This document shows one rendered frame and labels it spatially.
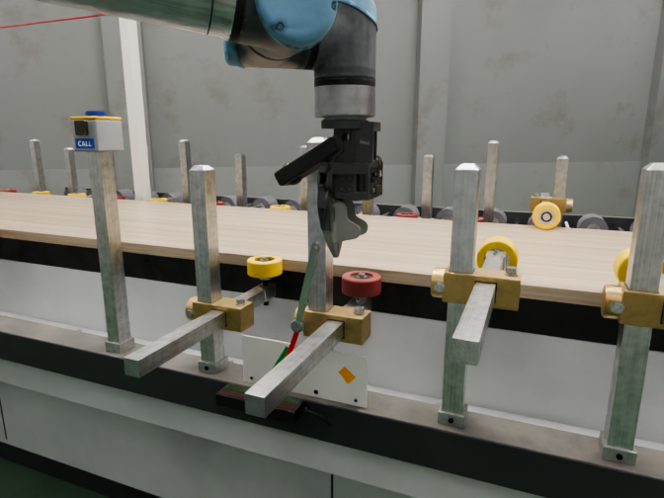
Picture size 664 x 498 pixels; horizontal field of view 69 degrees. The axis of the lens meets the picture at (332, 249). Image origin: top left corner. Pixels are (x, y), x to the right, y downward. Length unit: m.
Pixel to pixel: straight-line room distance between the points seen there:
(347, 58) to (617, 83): 5.69
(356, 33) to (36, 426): 1.70
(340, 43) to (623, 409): 0.67
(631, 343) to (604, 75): 5.48
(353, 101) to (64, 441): 1.56
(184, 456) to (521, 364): 0.99
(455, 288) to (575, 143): 5.26
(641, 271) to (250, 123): 4.12
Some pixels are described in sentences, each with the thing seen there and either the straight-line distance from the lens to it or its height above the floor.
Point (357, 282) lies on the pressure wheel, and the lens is 0.95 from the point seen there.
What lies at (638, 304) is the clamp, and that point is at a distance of 0.80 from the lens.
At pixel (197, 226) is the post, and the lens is 0.99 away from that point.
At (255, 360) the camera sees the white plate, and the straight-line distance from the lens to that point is 0.99.
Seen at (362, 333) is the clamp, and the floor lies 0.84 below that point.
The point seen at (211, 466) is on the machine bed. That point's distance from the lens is 1.55.
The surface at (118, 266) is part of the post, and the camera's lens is 1.18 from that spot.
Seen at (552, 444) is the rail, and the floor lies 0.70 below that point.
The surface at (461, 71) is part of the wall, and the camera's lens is 5.27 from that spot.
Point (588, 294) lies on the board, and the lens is 1.03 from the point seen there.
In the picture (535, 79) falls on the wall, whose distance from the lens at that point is 5.69.
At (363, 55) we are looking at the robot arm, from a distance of 0.72.
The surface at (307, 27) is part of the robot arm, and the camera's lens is 0.55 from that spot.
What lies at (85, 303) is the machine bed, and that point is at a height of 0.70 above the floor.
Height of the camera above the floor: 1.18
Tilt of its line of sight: 13 degrees down
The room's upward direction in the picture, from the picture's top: straight up
